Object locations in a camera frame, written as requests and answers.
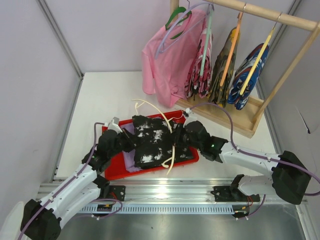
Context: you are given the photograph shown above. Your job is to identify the purple trousers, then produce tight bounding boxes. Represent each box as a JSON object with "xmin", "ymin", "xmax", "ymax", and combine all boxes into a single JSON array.
[{"xmin": 122, "ymin": 114, "xmax": 163, "ymax": 174}]

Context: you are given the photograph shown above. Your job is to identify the black floral garment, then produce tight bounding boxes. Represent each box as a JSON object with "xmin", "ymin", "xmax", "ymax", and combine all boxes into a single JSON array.
[{"xmin": 131, "ymin": 114, "xmax": 197, "ymax": 171}]

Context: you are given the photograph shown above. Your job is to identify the cream hanger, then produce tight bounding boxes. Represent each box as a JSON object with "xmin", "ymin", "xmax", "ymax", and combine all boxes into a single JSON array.
[{"xmin": 132, "ymin": 98, "xmax": 176, "ymax": 176}]

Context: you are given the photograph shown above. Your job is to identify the purple hanger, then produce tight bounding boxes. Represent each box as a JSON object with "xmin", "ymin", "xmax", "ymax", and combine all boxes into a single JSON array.
[{"xmin": 154, "ymin": 0, "xmax": 216, "ymax": 60}]

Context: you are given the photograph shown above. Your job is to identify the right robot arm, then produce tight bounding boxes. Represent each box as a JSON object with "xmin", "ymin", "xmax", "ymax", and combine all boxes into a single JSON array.
[{"xmin": 171, "ymin": 120, "xmax": 311, "ymax": 205}]

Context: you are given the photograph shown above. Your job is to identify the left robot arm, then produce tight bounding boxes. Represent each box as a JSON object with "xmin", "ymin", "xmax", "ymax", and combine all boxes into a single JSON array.
[{"xmin": 18, "ymin": 127, "xmax": 139, "ymax": 240}]

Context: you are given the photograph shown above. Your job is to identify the yellow hanger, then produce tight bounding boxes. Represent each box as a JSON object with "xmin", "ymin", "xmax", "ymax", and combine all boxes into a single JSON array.
[{"xmin": 239, "ymin": 12, "xmax": 283, "ymax": 96}]

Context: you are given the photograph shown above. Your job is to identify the orange hanger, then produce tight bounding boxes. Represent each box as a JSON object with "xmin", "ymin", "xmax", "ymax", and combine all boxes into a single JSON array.
[{"xmin": 219, "ymin": 11, "xmax": 243, "ymax": 87}]

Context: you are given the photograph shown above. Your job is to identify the red plastic tray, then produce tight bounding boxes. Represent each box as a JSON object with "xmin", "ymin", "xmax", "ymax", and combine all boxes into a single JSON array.
[{"xmin": 104, "ymin": 110, "xmax": 199, "ymax": 181}]

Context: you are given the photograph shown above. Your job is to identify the camouflage garment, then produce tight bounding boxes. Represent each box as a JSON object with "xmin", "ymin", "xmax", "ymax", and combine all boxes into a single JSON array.
[{"xmin": 207, "ymin": 27, "xmax": 239, "ymax": 108}]

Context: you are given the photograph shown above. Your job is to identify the pink patterned garment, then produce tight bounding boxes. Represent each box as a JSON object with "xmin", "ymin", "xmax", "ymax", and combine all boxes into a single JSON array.
[{"xmin": 184, "ymin": 27, "xmax": 213, "ymax": 98}]

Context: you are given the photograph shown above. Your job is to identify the wooden clothes rack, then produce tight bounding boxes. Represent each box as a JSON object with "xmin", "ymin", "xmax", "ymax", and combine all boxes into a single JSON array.
[{"xmin": 176, "ymin": 0, "xmax": 320, "ymax": 140}]

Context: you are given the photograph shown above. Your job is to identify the blue patterned garment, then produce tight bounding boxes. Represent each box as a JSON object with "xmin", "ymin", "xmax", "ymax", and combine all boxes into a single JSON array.
[{"xmin": 226, "ymin": 42, "xmax": 271, "ymax": 111}]

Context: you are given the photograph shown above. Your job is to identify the pink t-shirt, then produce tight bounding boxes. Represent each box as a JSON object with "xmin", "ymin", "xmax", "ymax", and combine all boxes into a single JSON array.
[{"xmin": 141, "ymin": 9, "xmax": 206, "ymax": 108}]

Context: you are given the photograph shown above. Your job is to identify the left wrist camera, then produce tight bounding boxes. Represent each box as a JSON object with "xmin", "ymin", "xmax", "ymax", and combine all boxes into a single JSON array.
[{"xmin": 103, "ymin": 117, "xmax": 122, "ymax": 134}]

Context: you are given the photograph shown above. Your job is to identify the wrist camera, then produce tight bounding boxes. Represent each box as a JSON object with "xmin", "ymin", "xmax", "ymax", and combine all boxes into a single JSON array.
[
  {"xmin": 103, "ymin": 117, "xmax": 122, "ymax": 134},
  {"xmin": 183, "ymin": 107, "xmax": 198, "ymax": 127}
]

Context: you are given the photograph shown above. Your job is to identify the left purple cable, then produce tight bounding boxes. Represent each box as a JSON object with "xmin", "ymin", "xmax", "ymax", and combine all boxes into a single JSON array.
[{"xmin": 17, "ymin": 121, "xmax": 123, "ymax": 240}]

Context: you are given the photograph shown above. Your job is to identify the purple cable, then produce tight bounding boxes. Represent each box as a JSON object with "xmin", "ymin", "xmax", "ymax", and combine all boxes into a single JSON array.
[
  {"xmin": 17, "ymin": 121, "xmax": 123, "ymax": 240},
  {"xmin": 188, "ymin": 101, "xmax": 320, "ymax": 218}
]

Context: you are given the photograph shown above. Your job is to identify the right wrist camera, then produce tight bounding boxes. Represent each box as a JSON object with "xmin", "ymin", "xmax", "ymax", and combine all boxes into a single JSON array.
[{"xmin": 183, "ymin": 107, "xmax": 198, "ymax": 127}]

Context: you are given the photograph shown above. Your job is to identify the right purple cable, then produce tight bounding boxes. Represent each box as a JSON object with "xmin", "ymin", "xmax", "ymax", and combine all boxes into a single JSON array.
[{"xmin": 188, "ymin": 101, "xmax": 320, "ymax": 218}]

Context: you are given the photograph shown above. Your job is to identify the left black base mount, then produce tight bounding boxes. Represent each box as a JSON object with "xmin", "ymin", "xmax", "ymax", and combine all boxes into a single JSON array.
[{"xmin": 99, "ymin": 185, "xmax": 126, "ymax": 202}]

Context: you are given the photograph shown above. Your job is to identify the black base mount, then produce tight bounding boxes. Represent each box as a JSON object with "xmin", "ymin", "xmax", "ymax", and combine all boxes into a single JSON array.
[
  {"xmin": 210, "ymin": 185, "xmax": 261, "ymax": 203},
  {"xmin": 99, "ymin": 185, "xmax": 126, "ymax": 202}
]

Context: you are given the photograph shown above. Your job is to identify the aluminium rail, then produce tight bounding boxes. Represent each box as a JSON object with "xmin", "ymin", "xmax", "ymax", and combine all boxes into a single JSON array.
[{"xmin": 36, "ymin": 177, "xmax": 308, "ymax": 205}]

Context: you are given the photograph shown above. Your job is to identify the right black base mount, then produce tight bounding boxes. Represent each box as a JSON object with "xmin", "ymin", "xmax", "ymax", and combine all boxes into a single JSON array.
[{"xmin": 210, "ymin": 185, "xmax": 261, "ymax": 203}]

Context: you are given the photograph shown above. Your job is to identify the white cable duct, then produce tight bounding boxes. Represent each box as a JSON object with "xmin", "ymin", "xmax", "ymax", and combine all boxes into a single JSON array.
[{"xmin": 79, "ymin": 203, "xmax": 235, "ymax": 215}]

